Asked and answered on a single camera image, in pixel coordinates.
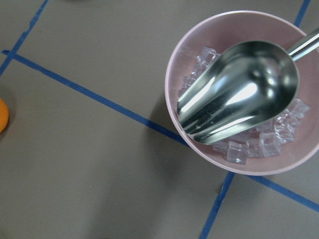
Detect clear ice cubes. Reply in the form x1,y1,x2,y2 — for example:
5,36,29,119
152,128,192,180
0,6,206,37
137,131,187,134
179,47,309,164

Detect orange mandarin fruit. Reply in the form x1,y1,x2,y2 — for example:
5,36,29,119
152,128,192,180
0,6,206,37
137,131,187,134
0,99,9,133

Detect metal ice scoop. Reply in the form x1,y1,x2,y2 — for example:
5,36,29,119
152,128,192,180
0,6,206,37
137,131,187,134
177,31,319,145

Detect pink bowl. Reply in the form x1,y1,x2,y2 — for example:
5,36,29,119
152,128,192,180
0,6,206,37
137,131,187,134
164,10,319,175

